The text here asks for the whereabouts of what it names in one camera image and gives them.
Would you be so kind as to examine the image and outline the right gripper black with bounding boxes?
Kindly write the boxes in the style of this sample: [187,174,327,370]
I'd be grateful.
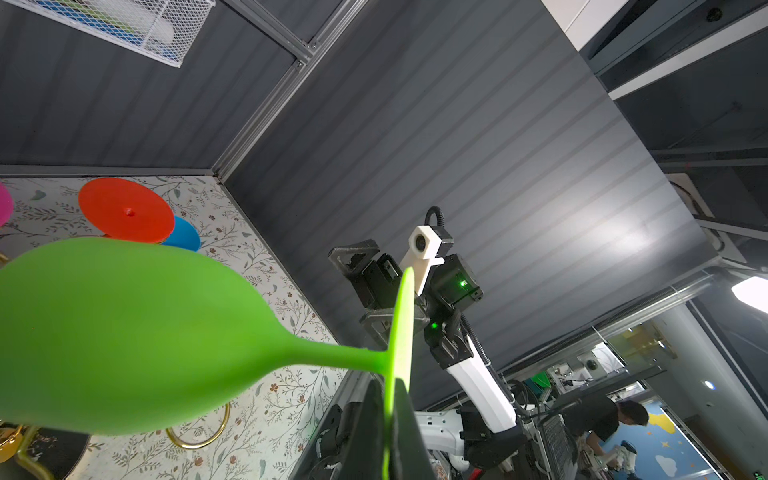
[328,239,402,348]

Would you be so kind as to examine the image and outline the person in background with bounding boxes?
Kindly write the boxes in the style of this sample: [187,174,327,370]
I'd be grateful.
[561,397,649,457]

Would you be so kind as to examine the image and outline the white mesh wall basket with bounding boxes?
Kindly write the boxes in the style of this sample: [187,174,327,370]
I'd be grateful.
[12,0,216,68]

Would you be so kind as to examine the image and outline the blue wine glass front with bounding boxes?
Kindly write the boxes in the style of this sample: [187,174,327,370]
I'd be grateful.
[162,216,201,252]

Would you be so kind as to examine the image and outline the gold wire glass rack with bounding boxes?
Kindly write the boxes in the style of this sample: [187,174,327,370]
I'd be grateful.
[0,251,232,480]

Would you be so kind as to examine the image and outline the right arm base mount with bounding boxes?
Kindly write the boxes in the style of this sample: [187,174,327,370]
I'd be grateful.
[292,401,363,480]

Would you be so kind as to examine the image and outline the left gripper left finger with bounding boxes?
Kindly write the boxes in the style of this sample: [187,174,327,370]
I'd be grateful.
[337,380,385,480]

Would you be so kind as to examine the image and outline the pink wine glass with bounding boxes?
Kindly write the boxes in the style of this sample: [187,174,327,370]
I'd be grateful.
[0,183,14,226]

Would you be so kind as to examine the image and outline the red wine glass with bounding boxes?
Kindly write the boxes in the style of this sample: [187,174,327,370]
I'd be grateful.
[78,178,175,244]

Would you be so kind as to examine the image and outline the green wine glass front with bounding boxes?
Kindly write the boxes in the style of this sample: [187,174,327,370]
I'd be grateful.
[1,237,414,479]

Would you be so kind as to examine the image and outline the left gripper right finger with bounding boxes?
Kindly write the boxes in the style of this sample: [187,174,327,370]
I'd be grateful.
[389,379,435,480]

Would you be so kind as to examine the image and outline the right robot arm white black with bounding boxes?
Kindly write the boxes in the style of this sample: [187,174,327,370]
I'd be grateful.
[328,240,527,470]

